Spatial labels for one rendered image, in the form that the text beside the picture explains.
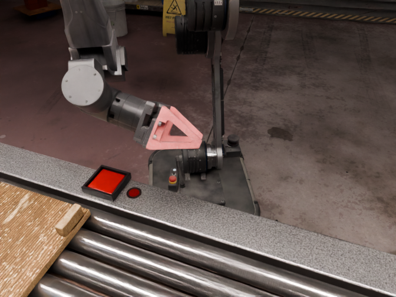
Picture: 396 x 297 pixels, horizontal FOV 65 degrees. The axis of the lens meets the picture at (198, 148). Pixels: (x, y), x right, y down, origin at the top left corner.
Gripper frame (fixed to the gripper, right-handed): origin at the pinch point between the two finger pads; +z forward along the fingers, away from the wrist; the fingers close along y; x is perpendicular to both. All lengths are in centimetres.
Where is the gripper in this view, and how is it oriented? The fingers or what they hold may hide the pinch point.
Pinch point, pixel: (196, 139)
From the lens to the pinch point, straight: 52.7
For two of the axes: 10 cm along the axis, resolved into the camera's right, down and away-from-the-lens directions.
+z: 9.3, 3.7, 0.2
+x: 3.7, -9.2, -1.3
